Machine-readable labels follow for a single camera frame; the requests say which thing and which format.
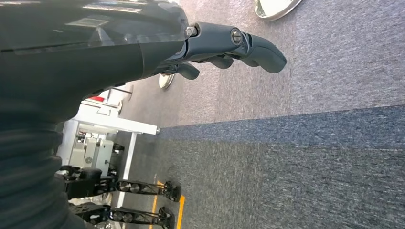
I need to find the white control box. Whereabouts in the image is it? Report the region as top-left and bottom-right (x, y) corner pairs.
(69, 137), (115, 177)

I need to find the thin black pole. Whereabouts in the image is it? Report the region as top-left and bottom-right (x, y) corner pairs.
(110, 87), (134, 95)

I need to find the small chrome round stand base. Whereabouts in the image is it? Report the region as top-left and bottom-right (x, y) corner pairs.
(158, 73), (176, 89)

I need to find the black robot leg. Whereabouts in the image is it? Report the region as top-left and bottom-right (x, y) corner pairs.
(59, 166), (182, 203)
(69, 202), (176, 229)

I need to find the large chrome round stand base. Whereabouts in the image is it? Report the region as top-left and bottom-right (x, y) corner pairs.
(254, 0), (303, 22)

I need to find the white metal conveyor frame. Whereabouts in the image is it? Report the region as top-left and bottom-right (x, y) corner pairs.
(56, 94), (161, 209)

